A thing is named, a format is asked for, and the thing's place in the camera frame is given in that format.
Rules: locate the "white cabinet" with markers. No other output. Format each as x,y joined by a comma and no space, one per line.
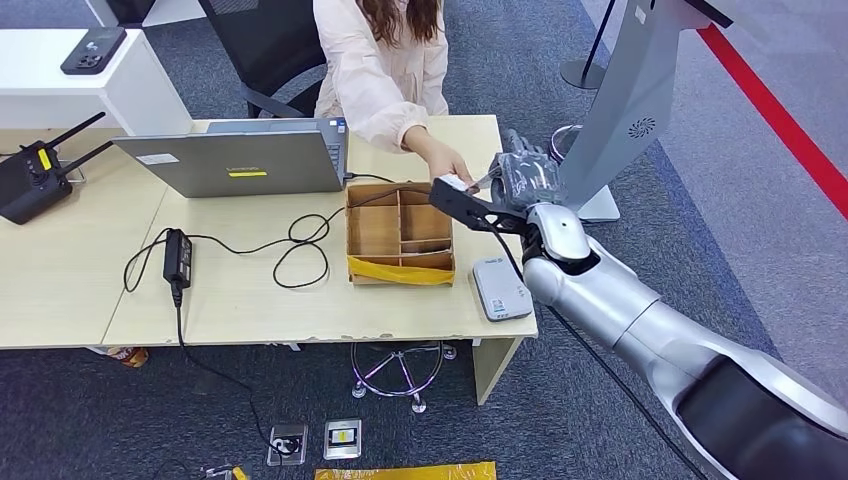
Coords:
179,10
40,86

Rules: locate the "round chrome base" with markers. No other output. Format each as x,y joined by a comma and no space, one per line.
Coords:
563,142

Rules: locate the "closed steel floor outlet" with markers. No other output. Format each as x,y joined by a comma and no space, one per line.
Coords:
342,439

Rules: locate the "red floor tape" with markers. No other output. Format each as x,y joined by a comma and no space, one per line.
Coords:
782,122

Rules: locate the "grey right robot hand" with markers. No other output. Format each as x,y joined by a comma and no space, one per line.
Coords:
526,175

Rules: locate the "grey kiosk stand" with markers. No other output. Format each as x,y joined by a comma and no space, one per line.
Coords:
629,99

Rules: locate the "person's left hand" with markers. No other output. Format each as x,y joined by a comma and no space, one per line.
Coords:
445,160

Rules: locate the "yellow floor tape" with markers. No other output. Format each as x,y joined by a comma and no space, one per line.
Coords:
404,473

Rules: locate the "white card reader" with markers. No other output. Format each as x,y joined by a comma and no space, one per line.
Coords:
500,291

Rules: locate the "black power adapter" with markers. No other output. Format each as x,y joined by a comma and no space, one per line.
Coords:
177,258

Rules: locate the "black remote controller with antennas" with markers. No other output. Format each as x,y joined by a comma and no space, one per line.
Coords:
30,189

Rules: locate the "black office chair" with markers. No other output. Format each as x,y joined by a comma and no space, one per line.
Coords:
272,40

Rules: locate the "orange snack packet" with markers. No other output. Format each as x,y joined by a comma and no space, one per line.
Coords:
129,356

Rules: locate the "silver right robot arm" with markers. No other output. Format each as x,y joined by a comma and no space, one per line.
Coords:
596,291

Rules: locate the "steel floor outlet with plug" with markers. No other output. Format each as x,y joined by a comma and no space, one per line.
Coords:
287,445

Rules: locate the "person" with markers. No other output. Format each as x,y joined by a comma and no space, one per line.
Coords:
378,73

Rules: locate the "grey laptop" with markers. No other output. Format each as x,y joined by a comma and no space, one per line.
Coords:
232,162

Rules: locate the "black smartphone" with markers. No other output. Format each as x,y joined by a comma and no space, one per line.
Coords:
93,52

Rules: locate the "wooden compartment box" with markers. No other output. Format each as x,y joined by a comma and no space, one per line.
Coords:
374,232

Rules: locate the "black stanchion post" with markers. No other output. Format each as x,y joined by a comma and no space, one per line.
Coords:
583,73

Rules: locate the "chrome stool base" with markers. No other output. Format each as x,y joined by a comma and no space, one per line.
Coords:
397,371

